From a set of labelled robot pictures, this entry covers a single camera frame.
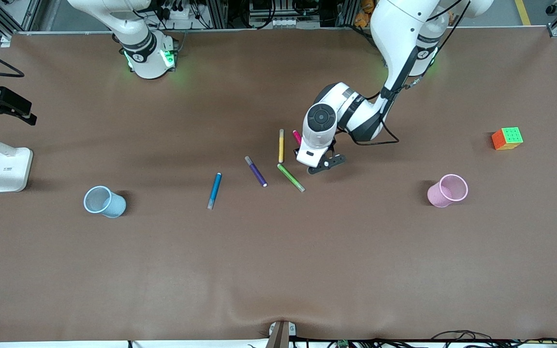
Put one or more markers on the blue marker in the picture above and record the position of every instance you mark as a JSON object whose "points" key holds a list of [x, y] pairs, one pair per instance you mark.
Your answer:
{"points": [[214, 191]]}

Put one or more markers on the pink marker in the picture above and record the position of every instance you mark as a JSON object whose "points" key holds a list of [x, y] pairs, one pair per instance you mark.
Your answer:
{"points": [[297, 137]]}

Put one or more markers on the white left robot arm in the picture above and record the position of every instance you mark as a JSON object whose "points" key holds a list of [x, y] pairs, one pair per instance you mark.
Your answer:
{"points": [[394, 29]]}

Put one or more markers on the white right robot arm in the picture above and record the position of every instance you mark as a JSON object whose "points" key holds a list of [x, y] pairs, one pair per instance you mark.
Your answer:
{"points": [[143, 48]]}

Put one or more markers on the white lamp stand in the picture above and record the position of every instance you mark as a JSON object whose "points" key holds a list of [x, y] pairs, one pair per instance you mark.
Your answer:
{"points": [[10, 169]]}

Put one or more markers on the light blue cup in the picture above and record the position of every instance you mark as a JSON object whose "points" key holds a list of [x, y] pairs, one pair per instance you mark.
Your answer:
{"points": [[109, 205]]}

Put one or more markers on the white power strip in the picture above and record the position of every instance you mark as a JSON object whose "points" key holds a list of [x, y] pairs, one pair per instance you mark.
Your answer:
{"points": [[182, 13]]}

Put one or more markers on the purple marker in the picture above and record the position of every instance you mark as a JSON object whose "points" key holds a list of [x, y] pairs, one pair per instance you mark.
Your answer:
{"points": [[256, 172]]}

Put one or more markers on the yellow marker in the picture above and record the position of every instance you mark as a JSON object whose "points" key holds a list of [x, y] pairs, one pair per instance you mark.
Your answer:
{"points": [[281, 147]]}

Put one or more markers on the green marker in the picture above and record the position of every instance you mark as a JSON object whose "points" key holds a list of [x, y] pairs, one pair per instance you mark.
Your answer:
{"points": [[290, 177]]}

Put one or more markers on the white connector strip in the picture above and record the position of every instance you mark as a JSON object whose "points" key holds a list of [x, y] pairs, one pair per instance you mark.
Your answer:
{"points": [[285, 22]]}

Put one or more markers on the brown table mat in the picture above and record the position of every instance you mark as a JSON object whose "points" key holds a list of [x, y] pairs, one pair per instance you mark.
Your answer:
{"points": [[278, 266]]}

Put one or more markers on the bag of orange items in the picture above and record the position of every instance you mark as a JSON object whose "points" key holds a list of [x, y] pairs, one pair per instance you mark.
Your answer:
{"points": [[363, 19]]}

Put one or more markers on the pink cup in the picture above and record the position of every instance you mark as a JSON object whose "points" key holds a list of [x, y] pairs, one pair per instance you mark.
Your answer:
{"points": [[440, 195]]}

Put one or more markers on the colourful puzzle cube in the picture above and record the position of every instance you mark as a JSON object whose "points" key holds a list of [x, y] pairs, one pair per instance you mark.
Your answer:
{"points": [[508, 137]]}

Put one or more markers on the black caster wheel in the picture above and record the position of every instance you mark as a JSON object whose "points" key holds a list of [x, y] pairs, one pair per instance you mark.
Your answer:
{"points": [[552, 8]]}

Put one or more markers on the wooden camera mount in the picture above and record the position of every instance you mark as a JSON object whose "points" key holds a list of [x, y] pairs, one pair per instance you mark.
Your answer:
{"points": [[281, 336]]}

